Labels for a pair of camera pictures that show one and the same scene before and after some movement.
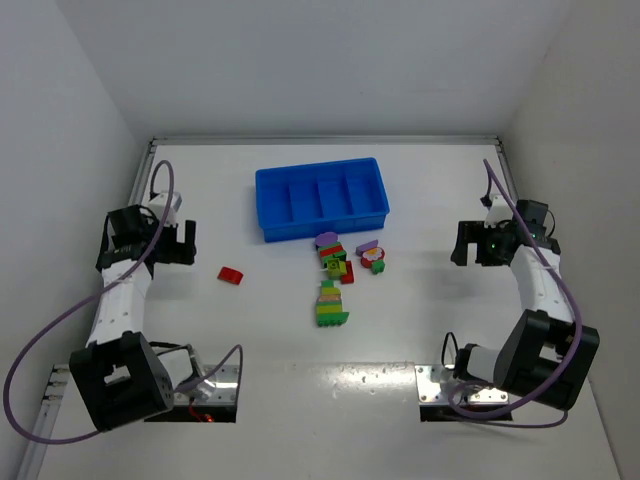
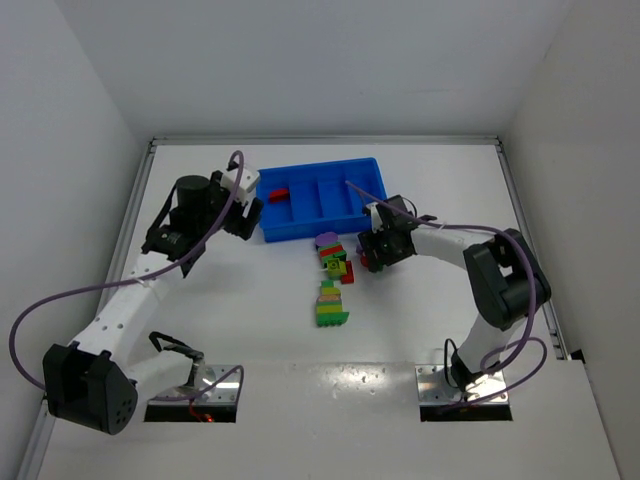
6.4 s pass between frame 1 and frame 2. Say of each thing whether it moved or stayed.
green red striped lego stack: stayed
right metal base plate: stayed
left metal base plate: stayed
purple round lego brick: stayed
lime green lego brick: stayed
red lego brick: stayed
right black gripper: moved
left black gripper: moved
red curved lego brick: moved
